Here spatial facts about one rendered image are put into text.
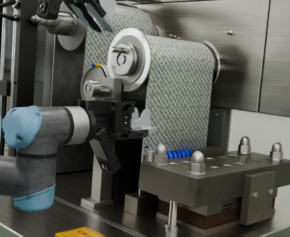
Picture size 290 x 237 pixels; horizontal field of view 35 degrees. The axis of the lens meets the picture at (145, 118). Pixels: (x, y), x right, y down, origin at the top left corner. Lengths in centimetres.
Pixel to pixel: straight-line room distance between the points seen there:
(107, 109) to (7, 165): 23
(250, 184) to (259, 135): 295
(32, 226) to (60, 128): 23
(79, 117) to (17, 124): 13
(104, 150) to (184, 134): 28
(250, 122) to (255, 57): 278
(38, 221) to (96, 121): 24
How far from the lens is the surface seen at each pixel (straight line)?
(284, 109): 122
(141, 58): 106
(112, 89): 109
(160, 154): 100
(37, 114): 86
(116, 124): 96
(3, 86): 131
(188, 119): 118
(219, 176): 98
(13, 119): 85
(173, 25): 146
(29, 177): 87
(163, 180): 98
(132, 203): 108
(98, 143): 96
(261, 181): 108
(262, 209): 111
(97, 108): 95
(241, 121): 408
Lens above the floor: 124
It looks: 6 degrees down
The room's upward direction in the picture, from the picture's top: 5 degrees clockwise
